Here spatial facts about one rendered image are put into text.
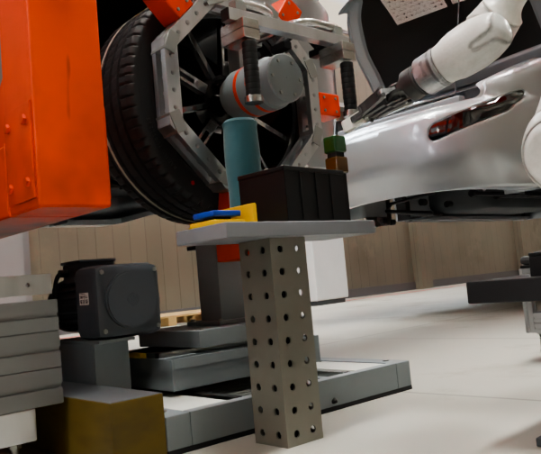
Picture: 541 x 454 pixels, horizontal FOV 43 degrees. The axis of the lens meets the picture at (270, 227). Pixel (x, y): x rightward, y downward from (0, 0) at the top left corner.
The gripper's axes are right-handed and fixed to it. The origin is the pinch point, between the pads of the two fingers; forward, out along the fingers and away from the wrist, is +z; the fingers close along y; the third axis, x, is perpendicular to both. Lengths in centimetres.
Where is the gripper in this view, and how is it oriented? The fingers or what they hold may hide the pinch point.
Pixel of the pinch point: (355, 121)
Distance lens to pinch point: 170.4
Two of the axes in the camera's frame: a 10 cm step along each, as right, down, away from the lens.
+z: -6.7, 3.8, 6.4
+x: 2.7, 9.3, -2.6
